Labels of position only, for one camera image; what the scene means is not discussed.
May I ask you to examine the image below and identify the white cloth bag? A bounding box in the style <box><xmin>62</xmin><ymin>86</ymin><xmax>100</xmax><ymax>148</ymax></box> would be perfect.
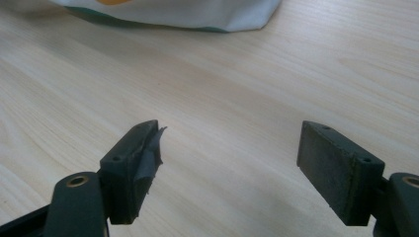
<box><xmin>48</xmin><ymin>0</ymin><xmax>284</xmax><ymax>34</ymax></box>

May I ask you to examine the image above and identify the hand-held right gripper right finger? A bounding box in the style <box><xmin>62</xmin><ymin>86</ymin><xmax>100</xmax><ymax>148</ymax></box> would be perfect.
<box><xmin>295</xmin><ymin>119</ymin><xmax>386</xmax><ymax>227</ymax></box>

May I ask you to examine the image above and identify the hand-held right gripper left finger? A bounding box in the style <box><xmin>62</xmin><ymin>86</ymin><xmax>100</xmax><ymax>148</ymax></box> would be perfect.
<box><xmin>99</xmin><ymin>118</ymin><xmax>168</xmax><ymax>226</ymax></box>

